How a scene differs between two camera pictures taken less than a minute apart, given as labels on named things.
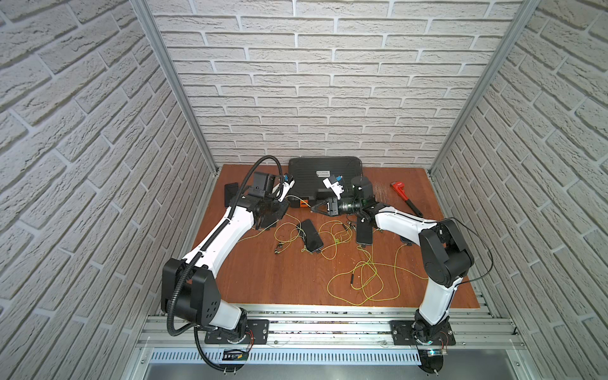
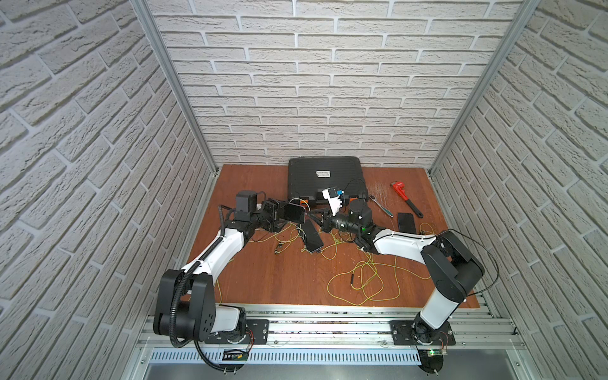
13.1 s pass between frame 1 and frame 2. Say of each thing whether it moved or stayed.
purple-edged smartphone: moved
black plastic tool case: stayed
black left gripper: stayed
